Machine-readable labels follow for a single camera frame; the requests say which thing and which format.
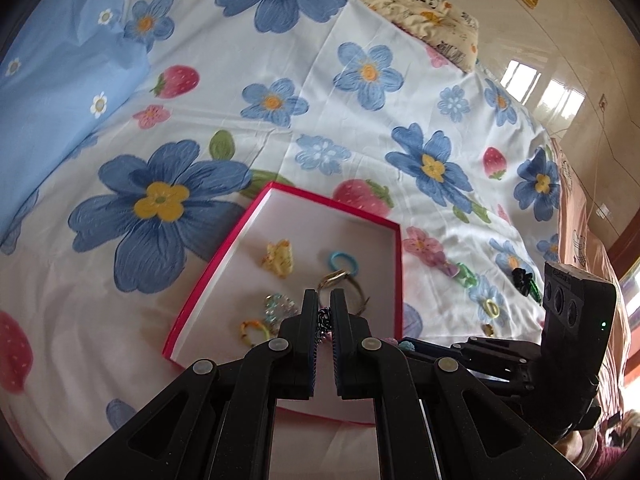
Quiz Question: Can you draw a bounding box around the orange yellow bracelet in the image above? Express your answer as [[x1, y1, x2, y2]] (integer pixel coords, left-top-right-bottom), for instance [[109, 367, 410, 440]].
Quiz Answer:
[[239, 319, 274, 346]]

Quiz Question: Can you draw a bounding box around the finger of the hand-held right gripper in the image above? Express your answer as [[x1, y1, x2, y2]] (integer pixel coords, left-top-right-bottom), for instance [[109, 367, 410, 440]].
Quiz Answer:
[[452, 336, 544, 367], [400, 337, 522, 399]]

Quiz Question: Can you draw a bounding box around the light blue flower-print pillow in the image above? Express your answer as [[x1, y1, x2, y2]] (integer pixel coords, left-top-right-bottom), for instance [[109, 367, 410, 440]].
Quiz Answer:
[[0, 0, 152, 247]]

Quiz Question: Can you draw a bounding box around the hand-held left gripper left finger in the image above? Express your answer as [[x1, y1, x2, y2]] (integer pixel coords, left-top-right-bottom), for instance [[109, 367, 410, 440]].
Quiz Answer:
[[65, 287, 321, 480]]

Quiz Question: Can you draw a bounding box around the white floral bedsheet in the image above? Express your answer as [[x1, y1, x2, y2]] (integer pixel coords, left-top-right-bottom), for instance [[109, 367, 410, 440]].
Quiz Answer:
[[0, 0, 566, 480]]

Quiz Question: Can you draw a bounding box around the purple hair clip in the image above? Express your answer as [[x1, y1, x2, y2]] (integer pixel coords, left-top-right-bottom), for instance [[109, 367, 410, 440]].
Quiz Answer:
[[432, 255, 460, 279]]

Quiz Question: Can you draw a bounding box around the red shallow box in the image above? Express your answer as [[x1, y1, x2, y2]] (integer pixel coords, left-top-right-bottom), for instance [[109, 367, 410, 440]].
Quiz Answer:
[[164, 181, 404, 427]]

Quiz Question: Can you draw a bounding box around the clear beaded bracelet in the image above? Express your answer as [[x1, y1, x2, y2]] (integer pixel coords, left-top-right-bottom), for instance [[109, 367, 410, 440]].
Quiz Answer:
[[262, 294, 302, 327]]

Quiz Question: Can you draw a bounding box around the yellow hair claw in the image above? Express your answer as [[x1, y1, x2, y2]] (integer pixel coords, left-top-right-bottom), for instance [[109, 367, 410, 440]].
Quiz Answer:
[[262, 240, 295, 279]]

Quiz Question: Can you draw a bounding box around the cream animal-print pillow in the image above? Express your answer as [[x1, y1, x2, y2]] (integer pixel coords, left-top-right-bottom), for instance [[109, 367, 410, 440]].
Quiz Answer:
[[332, 0, 480, 74]]

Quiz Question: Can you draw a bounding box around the person's right hand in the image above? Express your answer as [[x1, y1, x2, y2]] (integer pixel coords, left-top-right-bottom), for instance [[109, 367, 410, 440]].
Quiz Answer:
[[554, 430, 601, 467]]

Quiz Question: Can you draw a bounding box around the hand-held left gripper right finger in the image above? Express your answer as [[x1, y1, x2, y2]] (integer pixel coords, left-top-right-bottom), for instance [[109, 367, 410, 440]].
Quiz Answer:
[[330, 290, 586, 480]]

